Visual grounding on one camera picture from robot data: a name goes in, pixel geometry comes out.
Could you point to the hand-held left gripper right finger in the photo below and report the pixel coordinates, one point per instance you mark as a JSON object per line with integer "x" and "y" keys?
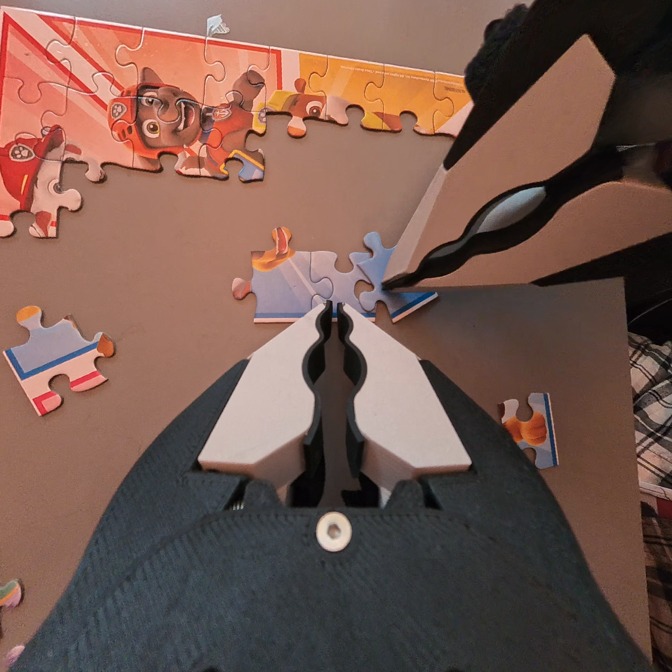
{"x": 409, "y": 414}

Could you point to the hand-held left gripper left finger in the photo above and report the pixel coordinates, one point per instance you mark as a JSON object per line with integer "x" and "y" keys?
{"x": 262, "y": 414}

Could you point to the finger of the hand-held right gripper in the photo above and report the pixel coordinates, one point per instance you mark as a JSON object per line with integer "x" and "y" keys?
{"x": 577, "y": 231}
{"x": 525, "y": 131}

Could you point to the plain blue puzzle piece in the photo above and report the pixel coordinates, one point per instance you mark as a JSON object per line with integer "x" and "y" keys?
{"x": 404, "y": 302}

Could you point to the orange tail blue border puzzle piece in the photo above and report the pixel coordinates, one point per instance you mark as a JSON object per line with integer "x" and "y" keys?
{"x": 533, "y": 430}

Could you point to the light blue sky puzzle section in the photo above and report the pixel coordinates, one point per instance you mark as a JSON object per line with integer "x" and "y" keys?
{"x": 294, "y": 288}

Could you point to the yellow border puzzle section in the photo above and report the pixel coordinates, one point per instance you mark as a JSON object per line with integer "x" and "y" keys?
{"x": 399, "y": 84}

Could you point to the blue white red striped puzzle piece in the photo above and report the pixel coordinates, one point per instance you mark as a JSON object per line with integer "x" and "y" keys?
{"x": 52, "y": 357}

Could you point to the yellow dog face puzzle piece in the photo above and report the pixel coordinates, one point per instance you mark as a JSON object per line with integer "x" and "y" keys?
{"x": 302, "y": 105}

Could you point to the green purple puzzle piece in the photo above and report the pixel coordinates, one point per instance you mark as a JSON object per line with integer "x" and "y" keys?
{"x": 10, "y": 593}

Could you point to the red border dog puzzle section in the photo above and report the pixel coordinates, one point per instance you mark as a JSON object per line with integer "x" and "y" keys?
{"x": 78, "y": 78}

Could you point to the grey desk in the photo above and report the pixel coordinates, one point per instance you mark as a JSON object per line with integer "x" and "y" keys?
{"x": 157, "y": 273}

